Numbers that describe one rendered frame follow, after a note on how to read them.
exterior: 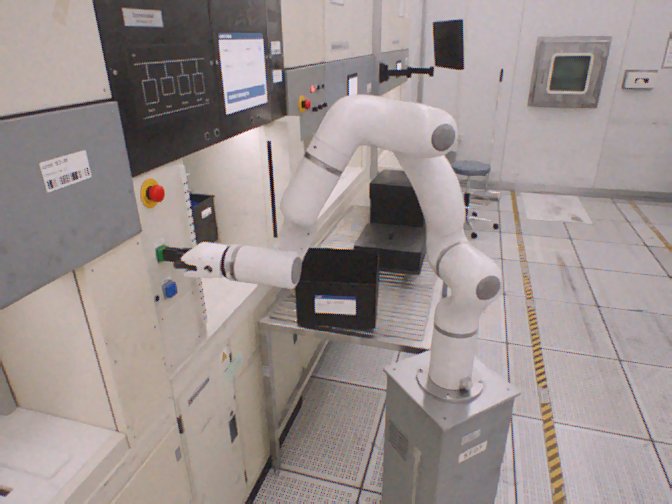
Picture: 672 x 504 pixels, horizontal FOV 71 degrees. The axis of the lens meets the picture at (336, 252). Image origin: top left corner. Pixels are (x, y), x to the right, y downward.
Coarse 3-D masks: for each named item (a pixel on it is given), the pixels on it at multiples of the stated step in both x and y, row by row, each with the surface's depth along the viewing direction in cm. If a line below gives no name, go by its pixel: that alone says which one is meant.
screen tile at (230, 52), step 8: (224, 48) 128; (232, 48) 132; (224, 56) 128; (232, 56) 133; (240, 56) 137; (240, 64) 137; (224, 72) 129; (232, 72) 133; (240, 72) 138; (232, 80) 134; (240, 80) 138
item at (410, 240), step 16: (368, 224) 221; (384, 224) 221; (368, 240) 203; (384, 240) 203; (400, 240) 203; (416, 240) 203; (384, 256) 197; (400, 256) 195; (416, 256) 193; (400, 272) 197; (416, 272) 195
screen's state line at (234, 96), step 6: (264, 84) 154; (234, 90) 136; (240, 90) 139; (246, 90) 143; (252, 90) 146; (258, 90) 150; (264, 90) 154; (228, 96) 133; (234, 96) 136; (240, 96) 139; (246, 96) 143; (252, 96) 147; (228, 102) 133; (234, 102) 136
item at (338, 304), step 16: (304, 256) 173; (320, 256) 181; (336, 256) 180; (352, 256) 179; (368, 256) 178; (304, 272) 172; (320, 272) 183; (336, 272) 183; (352, 272) 182; (368, 272) 181; (304, 288) 156; (320, 288) 155; (336, 288) 154; (352, 288) 154; (368, 288) 153; (304, 304) 159; (320, 304) 158; (336, 304) 157; (352, 304) 156; (368, 304) 156; (304, 320) 161; (320, 320) 160; (336, 320) 160; (352, 320) 159; (368, 320) 158
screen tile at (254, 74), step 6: (246, 48) 140; (252, 48) 143; (246, 54) 140; (252, 54) 144; (258, 54) 148; (258, 60) 148; (246, 66) 141; (258, 66) 148; (246, 72) 141; (252, 72) 145; (258, 72) 149; (252, 78) 145; (258, 78) 149
